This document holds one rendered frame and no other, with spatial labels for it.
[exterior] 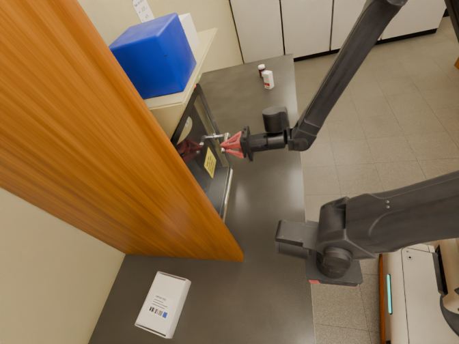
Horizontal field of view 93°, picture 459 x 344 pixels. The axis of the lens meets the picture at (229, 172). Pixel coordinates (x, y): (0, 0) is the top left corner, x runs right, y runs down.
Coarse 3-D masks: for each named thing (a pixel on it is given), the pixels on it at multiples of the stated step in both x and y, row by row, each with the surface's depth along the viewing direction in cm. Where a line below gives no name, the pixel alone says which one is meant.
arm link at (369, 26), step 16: (368, 0) 44; (384, 0) 40; (400, 0) 39; (368, 16) 43; (384, 16) 43; (352, 32) 46; (368, 32) 45; (352, 48) 47; (368, 48) 47; (336, 64) 50; (352, 64) 49; (336, 80) 52; (320, 96) 55; (336, 96) 54; (304, 112) 61; (320, 112) 57; (304, 128) 60; (320, 128) 59
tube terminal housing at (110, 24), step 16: (80, 0) 31; (96, 0) 34; (112, 0) 37; (128, 0) 41; (160, 0) 51; (96, 16) 34; (112, 16) 37; (128, 16) 41; (160, 16) 51; (112, 32) 37
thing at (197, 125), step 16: (192, 96) 61; (192, 112) 61; (208, 112) 72; (176, 128) 53; (192, 128) 60; (208, 128) 71; (176, 144) 52; (192, 144) 60; (208, 144) 70; (192, 160) 59; (224, 160) 84; (208, 176) 69; (224, 176) 84; (208, 192) 68; (224, 192) 83; (224, 208) 82
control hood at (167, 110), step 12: (204, 36) 52; (216, 36) 53; (204, 48) 47; (204, 60) 45; (192, 84) 39; (168, 96) 38; (180, 96) 36; (156, 108) 37; (168, 108) 36; (180, 108) 36; (156, 120) 39; (168, 120) 38; (168, 132) 41
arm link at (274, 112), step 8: (264, 112) 62; (272, 112) 61; (280, 112) 60; (264, 120) 62; (272, 120) 61; (280, 120) 61; (288, 120) 63; (272, 128) 62; (280, 128) 63; (288, 128) 62; (288, 136) 63; (288, 144) 63; (296, 144) 62; (304, 144) 61
